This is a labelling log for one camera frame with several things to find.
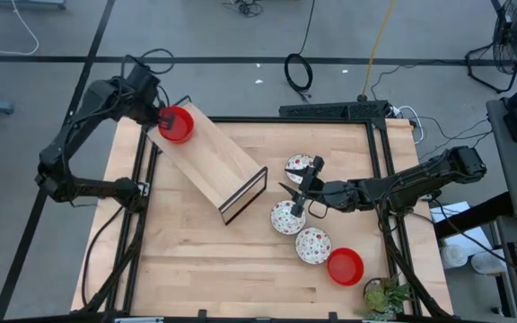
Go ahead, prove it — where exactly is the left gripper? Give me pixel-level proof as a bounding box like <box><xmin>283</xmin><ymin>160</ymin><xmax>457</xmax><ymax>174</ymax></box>
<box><xmin>135</xmin><ymin>92</ymin><xmax>178</xmax><ymax>132</ymax></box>

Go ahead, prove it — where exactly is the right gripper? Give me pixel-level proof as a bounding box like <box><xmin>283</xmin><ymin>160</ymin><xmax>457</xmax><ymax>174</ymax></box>
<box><xmin>277</xmin><ymin>154</ymin><xmax>332</xmax><ymax>218</ymax></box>

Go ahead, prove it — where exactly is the red plastic mini bowl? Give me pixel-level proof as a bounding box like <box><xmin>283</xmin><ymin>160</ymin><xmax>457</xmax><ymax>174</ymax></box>
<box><xmin>326</xmin><ymin>247</ymin><xmax>365</xmax><ymax>287</ymax></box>
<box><xmin>157</xmin><ymin>105</ymin><xmax>196</xmax><ymax>144</ymax></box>

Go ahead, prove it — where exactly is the floral-lined green mini bowl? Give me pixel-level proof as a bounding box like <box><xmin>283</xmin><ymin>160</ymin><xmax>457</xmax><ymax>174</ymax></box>
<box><xmin>269</xmin><ymin>199</ymin><xmax>307</xmax><ymax>236</ymax></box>
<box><xmin>294</xmin><ymin>226</ymin><xmax>333</xmax><ymax>266</ymax></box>
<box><xmin>284</xmin><ymin>153</ymin><xmax>317</xmax><ymax>186</ymax></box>

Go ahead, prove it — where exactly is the potted green succulent plant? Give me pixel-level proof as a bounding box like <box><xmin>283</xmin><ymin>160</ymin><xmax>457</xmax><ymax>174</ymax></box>
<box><xmin>355</xmin><ymin>274</ymin><xmax>416</xmax><ymax>321</ymax></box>

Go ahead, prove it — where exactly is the white round lid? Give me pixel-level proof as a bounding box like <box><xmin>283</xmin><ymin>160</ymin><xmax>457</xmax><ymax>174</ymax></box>
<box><xmin>470</xmin><ymin>249</ymin><xmax>507</xmax><ymax>275</ymax></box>
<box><xmin>440</xmin><ymin>243</ymin><xmax>469</xmax><ymax>269</ymax></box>

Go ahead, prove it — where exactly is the black metal beam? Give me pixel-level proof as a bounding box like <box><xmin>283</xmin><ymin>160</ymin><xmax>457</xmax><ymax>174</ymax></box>
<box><xmin>433</xmin><ymin>191</ymin><xmax>514</xmax><ymax>240</ymax></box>

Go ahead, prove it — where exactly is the white paper sheet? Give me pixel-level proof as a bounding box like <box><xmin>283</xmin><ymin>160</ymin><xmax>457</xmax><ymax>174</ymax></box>
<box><xmin>429</xmin><ymin>200</ymin><xmax>495</xmax><ymax>259</ymax></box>

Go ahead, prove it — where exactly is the grey metal base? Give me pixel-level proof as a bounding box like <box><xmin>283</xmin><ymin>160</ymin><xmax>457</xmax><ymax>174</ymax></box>
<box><xmin>0</xmin><ymin>0</ymin><xmax>67</xmax><ymax>10</ymax></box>

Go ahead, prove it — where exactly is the grey desk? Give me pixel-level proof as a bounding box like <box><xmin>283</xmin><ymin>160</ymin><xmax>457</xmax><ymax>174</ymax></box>
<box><xmin>486</xmin><ymin>98</ymin><xmax>517</xmax><ymax>221</ymax></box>

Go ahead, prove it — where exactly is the black floor fan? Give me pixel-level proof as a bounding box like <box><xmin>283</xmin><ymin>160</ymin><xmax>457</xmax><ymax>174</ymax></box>
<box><xmin>464</xmin><ymin>0</ymin><xmax>517</xmax><ymax>94</ymax></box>

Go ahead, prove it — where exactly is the wooden shelf with black frame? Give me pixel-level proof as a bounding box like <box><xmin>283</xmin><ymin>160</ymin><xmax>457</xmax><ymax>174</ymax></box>
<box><xmin>145</xmin><ymin>94</ymin><xmax>269</xmax><ymax>226</ymax></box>

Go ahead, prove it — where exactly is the black aluminium table frame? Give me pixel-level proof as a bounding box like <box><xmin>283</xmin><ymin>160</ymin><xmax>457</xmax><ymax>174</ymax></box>
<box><xmin>72</xmin><ymin>116</ymin><xmax>455</xmax><ymax>320</ymax></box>

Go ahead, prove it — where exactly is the black power cable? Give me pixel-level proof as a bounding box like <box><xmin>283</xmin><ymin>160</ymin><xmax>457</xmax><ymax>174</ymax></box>
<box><xmin>283</xmin><ymin>0</ymin><xmax>317</xmax><ymax>104</ymax></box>

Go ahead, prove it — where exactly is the black cable tangle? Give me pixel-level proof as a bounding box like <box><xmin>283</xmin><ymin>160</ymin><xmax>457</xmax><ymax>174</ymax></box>
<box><xmin>222</xmin><ymin>0</ymin><xmax>264</xmax><ymax>18</ymax></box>

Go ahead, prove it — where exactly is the white floor cable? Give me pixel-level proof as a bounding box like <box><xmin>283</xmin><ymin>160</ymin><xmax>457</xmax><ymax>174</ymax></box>
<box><xmin>0</xmin><ymin>0</ymin><xmax>40</xmax><ymax>57</ymax></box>

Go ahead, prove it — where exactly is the yellow hanging cable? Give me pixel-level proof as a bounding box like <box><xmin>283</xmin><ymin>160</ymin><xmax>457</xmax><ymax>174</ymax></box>
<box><xmin>359</xmin><ymin>0</ymin><xmax>397</xmax><ymax>101</ymax></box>

